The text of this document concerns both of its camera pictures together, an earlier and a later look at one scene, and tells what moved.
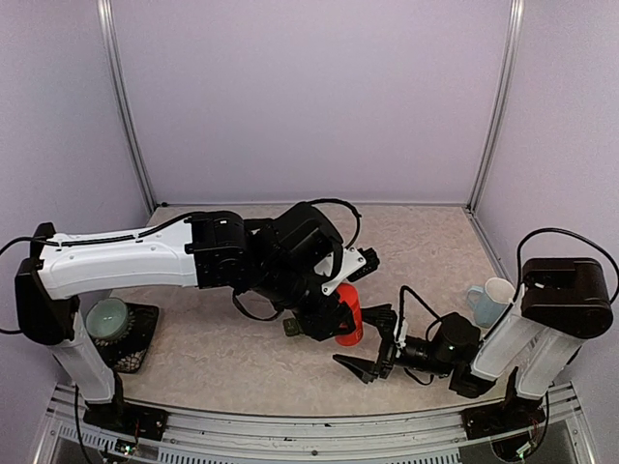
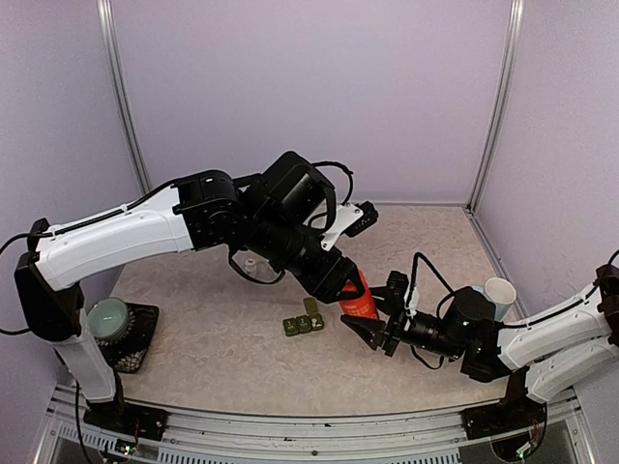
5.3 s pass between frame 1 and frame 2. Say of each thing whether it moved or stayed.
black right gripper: moved
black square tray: stayed
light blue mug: stayed
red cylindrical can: moved
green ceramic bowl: stayed
